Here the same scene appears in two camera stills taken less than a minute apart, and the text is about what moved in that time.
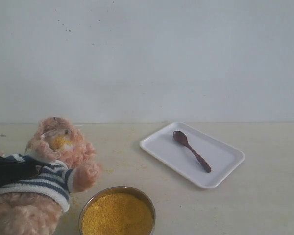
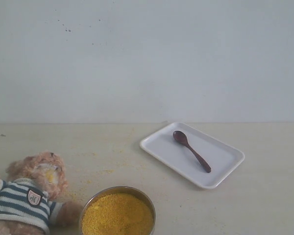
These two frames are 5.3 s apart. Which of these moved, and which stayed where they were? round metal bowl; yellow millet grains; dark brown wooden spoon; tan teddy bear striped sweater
Moved: tan teddy bear striped sweater
Stayed: round metal bowl; dark brown wooden spoon; yellow millet grains
